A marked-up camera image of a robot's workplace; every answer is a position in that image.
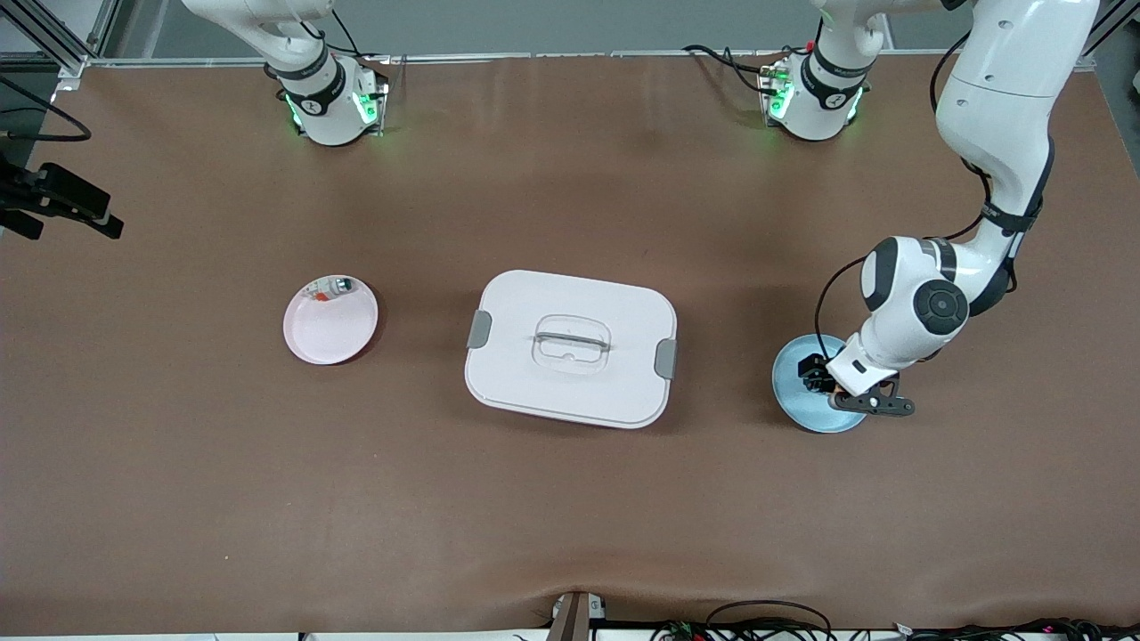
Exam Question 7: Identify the blue round plate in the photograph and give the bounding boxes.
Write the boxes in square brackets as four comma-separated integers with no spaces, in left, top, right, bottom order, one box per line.
[771,334,870,434]

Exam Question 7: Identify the brown table mat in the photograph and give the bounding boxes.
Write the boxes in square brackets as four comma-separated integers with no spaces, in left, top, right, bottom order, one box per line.
[0,52,1140,635]

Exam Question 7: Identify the pink round plate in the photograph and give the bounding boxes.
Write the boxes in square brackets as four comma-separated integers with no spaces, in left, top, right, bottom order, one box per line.
[282,274,379,366]

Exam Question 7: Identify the white lidded storage box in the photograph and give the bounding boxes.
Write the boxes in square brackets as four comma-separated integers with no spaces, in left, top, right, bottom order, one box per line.
[464,270,679,430]

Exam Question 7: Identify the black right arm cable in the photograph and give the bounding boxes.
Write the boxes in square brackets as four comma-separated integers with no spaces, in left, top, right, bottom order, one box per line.
[0,76,92,142]

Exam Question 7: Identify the aluminium frame strut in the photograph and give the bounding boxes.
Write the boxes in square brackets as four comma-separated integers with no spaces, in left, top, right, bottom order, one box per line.
[0,0,121,81]
[1073,0,1140,72]

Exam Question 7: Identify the black looped cable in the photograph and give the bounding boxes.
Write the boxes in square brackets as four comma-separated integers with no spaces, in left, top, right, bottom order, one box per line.
[705,600,834,641]

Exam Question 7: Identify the clear lid handle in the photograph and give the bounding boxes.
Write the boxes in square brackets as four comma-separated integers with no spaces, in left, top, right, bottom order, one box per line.
[532,314,613,375]

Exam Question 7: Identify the black base cable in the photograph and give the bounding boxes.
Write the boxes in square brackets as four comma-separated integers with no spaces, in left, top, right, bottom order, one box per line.
[684,45,769,94]

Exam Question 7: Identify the black cable bundle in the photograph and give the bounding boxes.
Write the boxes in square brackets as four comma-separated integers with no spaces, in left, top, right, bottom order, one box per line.
[891,617,1140,641]

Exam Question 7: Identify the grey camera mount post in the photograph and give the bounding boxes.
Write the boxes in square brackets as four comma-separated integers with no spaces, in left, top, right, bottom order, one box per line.
[547,591,608,641]

